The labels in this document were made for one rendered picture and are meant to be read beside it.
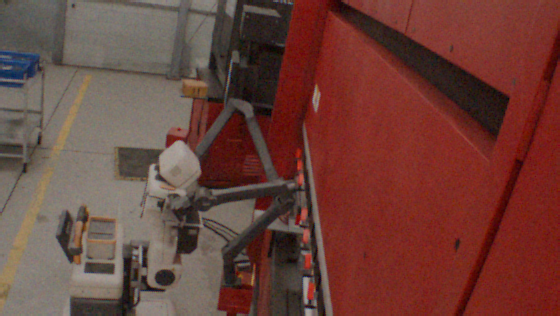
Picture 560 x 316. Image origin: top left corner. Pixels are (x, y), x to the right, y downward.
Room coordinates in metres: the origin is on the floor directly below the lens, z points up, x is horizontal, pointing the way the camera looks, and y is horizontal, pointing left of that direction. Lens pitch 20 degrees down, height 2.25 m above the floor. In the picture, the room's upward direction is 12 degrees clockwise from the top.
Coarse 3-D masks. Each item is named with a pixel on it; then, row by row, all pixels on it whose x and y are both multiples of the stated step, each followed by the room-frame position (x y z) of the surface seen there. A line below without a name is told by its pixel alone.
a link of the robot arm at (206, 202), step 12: (276, 180) 2.12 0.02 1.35; (216, 192) 2.01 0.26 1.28; (228, 192) 2.02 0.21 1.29; (240, 192) 2.03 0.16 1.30; (252, 192) 2.04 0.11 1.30; (264, 192) 2.06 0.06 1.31; (276, 192) 2.07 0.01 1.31; (288, 192) 2.08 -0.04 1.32; (204, 204) 1.96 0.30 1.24; (216, 204) 1.97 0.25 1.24
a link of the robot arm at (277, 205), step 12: (276, 204) 2.08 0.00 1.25; (288, 204) 2.06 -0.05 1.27; (264, 216) 2.07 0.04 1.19; (276, 216) 2.08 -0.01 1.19; (252, 228) 2.05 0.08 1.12; (264, 228) 2.06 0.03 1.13; (240, 240) 2.03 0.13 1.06; (252, 240) 2.04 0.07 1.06; (228, 252) 2.00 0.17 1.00; (240, 252) 2.02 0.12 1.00
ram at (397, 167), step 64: (320, 64) 3.02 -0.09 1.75; (384, 64) 1.43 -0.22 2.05; (320, 128) 2.42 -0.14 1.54; (384, 128) 1.26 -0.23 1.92; (448, 128) 0.85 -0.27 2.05; (320, 192) 1.99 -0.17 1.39; (384, 192) 1.11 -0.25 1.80; (448, 192) 0.76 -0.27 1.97; (320, 256) 1.65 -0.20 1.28; (384, 256) 0.97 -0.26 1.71; (448, 256) 0.68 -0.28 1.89
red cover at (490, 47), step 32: (352, 0) 2.19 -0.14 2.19; (384, 0) 1.55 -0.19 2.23; (416, 0) 1.20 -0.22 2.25; (448, 0) 0.97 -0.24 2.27; (480, 0) 0.82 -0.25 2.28; (512, 0) 0.70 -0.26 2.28; (416, 32) 1.13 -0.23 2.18; (448, 32) 0.93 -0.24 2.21; (480, 32) 0.78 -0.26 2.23; (512, 32) 0.68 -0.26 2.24; (480, 64) 0.75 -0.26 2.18; (512, 64) 0.65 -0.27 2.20
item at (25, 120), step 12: (24, 84) 4.09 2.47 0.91; (24, 96) 4.09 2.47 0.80; (0, 108) 4.79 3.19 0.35; (12, 108) 4.83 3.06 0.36; (24, 108) 4.09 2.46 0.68; (0, 120) 4.51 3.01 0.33; (12, 120) 4.58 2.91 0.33; (24, 120) 4.09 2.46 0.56; (36, 120) 4.73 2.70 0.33; (0, 132) 4.22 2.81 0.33; (12, 132) 4.28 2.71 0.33; (24, 132) 4.09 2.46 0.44; (24, 144) 4.09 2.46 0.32; (12, 156) 4.05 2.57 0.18; (24, 156) 4.09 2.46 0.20; (24, 168) 4.09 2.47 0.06
